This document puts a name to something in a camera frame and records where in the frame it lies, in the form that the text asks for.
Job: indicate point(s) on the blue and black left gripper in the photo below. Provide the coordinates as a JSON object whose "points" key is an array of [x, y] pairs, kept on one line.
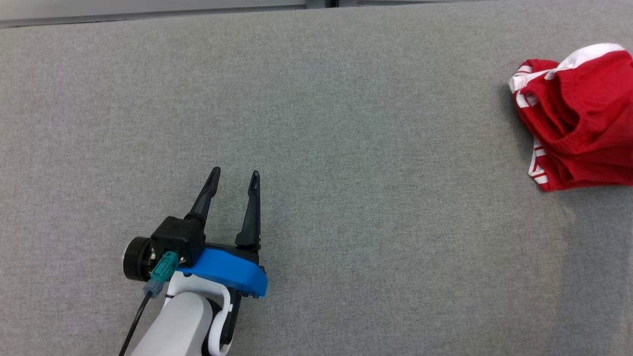
{"points": [[232, 269]]}

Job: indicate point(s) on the red white-trimmed basketball jersey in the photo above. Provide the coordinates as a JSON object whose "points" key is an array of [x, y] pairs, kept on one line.
{"points": [[583, 178]]}

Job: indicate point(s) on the red white-banded basketball shorts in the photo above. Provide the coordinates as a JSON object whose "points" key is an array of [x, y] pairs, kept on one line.
{"points": [[593, 113]]}

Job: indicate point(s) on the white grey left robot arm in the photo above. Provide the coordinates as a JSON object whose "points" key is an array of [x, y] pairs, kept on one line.
{"points": [[178, 326]]}

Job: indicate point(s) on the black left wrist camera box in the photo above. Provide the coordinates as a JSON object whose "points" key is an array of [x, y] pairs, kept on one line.
{"points": [[175, 240]]}

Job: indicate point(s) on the grey partition post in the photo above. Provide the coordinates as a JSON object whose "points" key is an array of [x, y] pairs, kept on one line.
{"points": [[319, 3]]}

